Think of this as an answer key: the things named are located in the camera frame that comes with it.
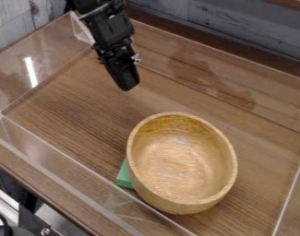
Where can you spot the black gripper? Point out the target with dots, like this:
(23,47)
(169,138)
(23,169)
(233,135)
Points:
(111,30)

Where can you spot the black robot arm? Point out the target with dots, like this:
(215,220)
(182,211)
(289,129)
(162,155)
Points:
(76,3)

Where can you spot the brown wooden oval bowl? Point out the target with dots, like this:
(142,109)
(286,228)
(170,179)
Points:
(182,163)

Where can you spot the green block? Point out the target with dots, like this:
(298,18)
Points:
(123,177)

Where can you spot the clear acrylic corner bracket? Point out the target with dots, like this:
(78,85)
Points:
(79,30)

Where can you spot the clear acrylic tray wall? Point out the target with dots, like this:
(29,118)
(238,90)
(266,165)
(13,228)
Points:
(66,119)

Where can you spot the black metal bracket with bolt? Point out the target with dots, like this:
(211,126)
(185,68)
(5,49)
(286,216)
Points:
(33,224)

